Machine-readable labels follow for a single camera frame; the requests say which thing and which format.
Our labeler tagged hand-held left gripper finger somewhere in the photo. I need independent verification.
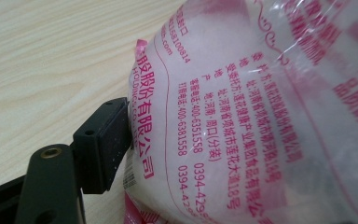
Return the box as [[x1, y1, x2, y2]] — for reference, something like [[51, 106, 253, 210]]
[[13, 96, 132, 224]]

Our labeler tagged pink and white plastic bag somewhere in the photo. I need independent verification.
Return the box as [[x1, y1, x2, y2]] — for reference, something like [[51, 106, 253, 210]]
[[122, 0, 358, 224]]

